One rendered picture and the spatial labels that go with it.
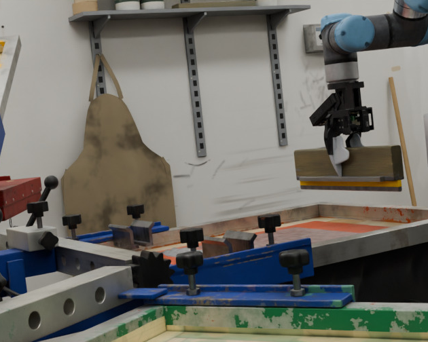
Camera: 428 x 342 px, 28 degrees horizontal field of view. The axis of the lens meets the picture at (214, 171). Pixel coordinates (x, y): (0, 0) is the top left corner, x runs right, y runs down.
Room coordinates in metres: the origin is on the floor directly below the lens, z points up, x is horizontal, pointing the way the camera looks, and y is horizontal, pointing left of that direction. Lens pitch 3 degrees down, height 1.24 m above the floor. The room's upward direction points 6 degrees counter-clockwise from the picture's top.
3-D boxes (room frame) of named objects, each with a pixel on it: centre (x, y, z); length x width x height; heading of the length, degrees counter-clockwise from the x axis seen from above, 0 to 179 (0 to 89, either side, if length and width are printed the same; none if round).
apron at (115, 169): (3.80, 0.43, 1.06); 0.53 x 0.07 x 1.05; 120
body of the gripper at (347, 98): (1.94, -0.32, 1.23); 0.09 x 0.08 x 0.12; 30
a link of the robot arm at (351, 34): (1.85, -0.34, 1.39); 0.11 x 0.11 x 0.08; 6
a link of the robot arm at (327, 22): (1.94, -0.31, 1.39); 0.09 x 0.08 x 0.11; 6
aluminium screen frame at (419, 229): (1.84, -0.09, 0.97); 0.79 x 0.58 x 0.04; 120
